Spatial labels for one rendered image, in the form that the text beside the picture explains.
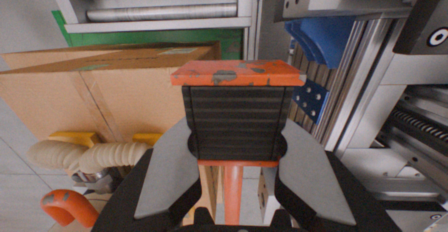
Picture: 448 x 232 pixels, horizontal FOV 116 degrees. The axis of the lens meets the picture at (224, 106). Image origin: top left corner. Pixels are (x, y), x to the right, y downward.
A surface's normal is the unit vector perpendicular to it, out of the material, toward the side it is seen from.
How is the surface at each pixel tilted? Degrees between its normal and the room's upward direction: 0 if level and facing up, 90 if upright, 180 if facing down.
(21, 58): 0
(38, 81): 0
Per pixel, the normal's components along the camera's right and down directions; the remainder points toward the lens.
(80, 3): 1.00, -0.01
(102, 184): 0.84, 0.24
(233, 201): -0.04, 0.47
